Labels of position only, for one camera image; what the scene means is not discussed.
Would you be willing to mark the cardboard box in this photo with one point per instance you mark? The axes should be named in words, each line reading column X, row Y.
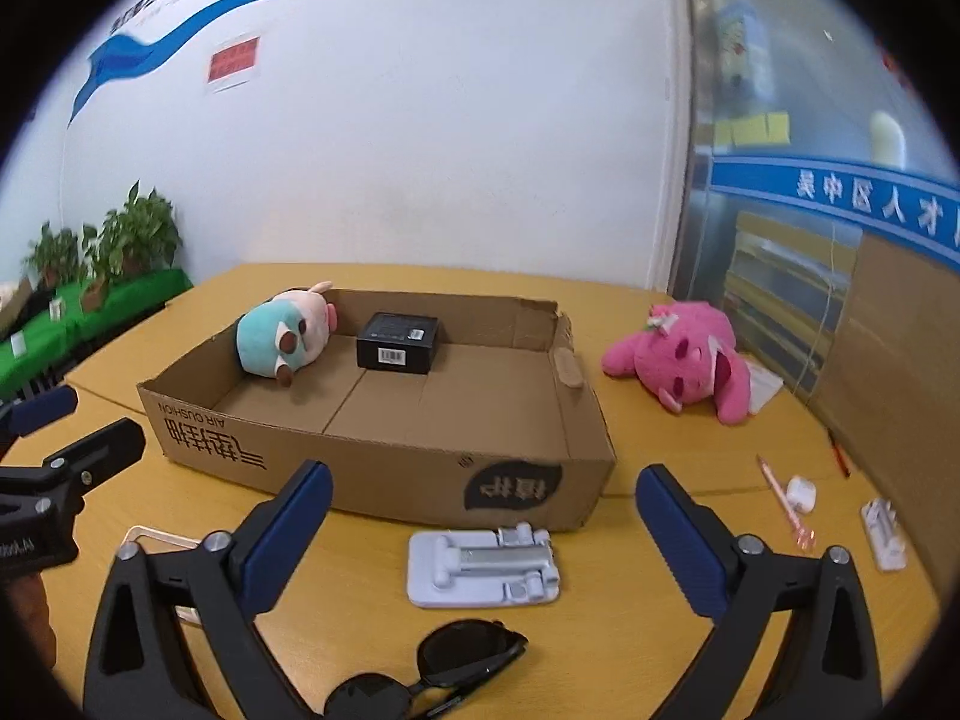
column 420, row 405

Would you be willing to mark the black sunglasses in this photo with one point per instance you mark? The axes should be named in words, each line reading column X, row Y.
column 465, row 652

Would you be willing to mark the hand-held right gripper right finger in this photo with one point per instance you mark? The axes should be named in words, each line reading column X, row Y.
column 682, row 540

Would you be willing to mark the person's left hand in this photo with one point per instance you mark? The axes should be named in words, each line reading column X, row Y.
column 22, row 615

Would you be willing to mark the white folding phone stand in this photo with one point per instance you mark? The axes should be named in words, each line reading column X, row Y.
column 480, row 562

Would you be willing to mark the small black box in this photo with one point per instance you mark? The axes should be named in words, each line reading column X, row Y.
column 397, row 341

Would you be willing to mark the pink pen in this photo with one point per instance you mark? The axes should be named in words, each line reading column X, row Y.
column 780, row 499

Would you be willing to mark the teal and pink plush toy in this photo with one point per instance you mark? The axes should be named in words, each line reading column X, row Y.
column 281, row 337

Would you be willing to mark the brown cardboard sheet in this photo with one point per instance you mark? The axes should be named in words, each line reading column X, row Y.
column 892, row 360

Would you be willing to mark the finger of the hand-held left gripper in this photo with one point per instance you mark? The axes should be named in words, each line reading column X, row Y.
column 45, row 406
column 101, row 450

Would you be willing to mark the green table cloth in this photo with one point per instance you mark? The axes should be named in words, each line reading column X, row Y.
column 112, row 307

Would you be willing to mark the wooden desk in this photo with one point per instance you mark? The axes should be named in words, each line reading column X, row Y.
column 675, row 457

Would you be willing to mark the red wall sign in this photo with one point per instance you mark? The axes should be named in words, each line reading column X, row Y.
column 234, row 61

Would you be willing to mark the small potted plant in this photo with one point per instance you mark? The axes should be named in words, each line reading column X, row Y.
column 52, row 251

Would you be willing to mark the large potted plant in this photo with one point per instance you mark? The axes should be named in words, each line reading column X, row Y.
column 139, row 229

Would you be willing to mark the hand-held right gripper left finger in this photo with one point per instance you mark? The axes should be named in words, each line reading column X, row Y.
column 289, row 540

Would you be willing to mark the white plastic clip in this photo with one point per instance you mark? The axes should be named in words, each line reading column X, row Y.
column 883, row 536

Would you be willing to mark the yellow sticky note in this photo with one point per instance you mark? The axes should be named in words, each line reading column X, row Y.
column 739, row 133
column 778, row 127

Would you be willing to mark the blue banner strip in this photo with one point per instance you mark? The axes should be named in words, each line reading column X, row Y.
column 825, row 187

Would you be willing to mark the blue wave wall decal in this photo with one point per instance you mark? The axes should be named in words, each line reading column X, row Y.
column 187, row 26

